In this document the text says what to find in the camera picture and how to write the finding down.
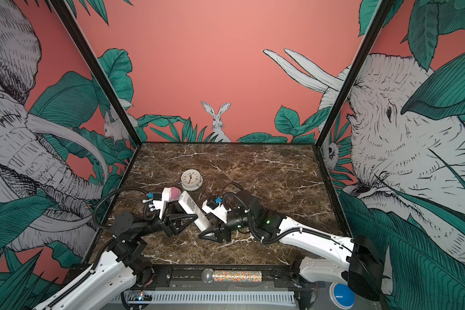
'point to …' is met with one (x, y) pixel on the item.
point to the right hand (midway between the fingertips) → (200, 232)
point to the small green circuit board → (141, 296)
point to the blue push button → (341, 296)
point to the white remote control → (192, 207)
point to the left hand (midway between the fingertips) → (195, 213)
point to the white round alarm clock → (191, 179)
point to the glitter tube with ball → (210, 276)
